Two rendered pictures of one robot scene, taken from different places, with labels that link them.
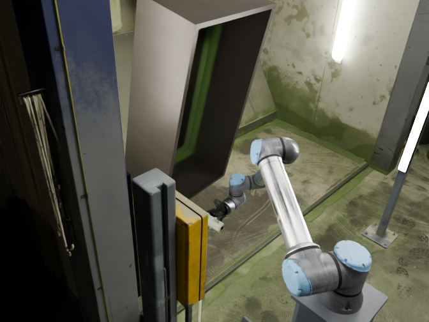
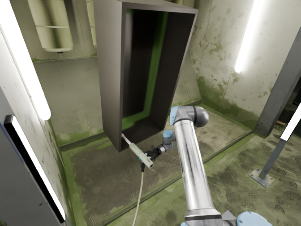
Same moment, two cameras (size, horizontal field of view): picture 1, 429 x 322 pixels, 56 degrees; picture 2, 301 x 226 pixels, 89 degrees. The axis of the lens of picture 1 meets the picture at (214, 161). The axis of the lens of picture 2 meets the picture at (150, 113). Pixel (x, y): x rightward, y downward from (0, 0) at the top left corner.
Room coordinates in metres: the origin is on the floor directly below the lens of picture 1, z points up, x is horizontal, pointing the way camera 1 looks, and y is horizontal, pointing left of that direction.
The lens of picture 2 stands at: (0.81, -0.23, 1.55)
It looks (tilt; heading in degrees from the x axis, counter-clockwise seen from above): 31 degrees down; 13
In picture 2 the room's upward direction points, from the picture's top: 1 degrees clockwise
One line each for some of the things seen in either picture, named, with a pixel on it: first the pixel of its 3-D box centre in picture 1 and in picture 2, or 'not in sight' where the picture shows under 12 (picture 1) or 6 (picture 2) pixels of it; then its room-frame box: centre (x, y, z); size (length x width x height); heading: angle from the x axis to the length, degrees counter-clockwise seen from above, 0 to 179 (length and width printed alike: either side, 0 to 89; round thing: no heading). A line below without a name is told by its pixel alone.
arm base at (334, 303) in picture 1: (342, 288); not in sight; (1.15, -0.57, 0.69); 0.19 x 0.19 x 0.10
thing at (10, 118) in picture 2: (129, 238); (42, 180); (1.11, 0.31, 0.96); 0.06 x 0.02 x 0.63; 46
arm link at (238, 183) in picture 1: (238, 184); (168, 136); (1.98, -0.15, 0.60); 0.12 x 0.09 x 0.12; 107
